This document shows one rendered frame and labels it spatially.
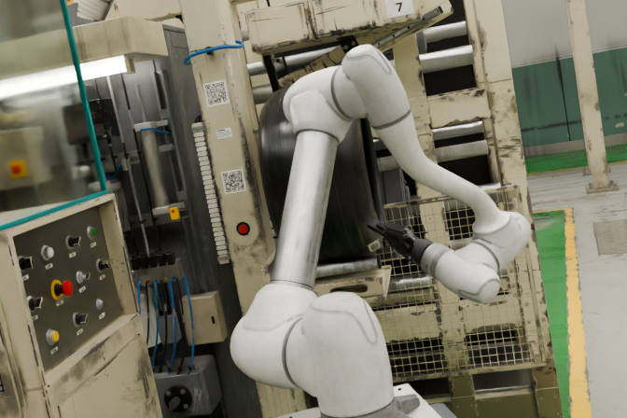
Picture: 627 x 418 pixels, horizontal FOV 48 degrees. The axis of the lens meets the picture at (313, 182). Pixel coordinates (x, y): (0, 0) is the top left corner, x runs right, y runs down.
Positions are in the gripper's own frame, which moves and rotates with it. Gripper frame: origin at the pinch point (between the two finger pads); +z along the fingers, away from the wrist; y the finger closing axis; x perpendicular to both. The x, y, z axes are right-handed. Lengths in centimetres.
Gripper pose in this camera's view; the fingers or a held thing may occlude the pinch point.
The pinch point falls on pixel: (378, 227)
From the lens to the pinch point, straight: 204.7
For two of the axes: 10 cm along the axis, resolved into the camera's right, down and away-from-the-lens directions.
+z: -6.2, -3.4, 7.1
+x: 7.5, -5.3, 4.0
